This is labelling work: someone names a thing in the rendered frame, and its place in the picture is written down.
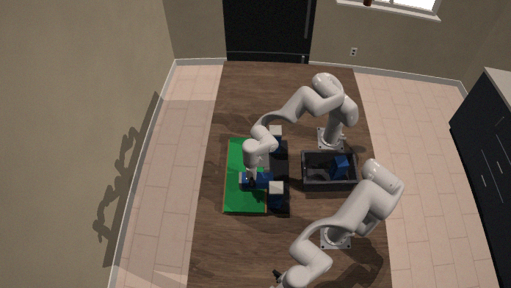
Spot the grey crate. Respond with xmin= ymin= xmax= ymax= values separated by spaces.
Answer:
xmin=301 ymin=150 xmax=360 ymax=192

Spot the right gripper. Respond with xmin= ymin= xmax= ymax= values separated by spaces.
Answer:
xmin=244 ymin=165 xmax=257 ymax=187

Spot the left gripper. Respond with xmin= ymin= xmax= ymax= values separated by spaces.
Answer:
xmin=272 ymin=270 xmax=287 ymax=284

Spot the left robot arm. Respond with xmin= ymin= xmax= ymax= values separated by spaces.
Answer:
xmin=276 ymin=159 xmax=405 ymax=288

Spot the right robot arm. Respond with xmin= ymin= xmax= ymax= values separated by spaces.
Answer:
xmin=242 ymin=73 xmax=358 ymax=173

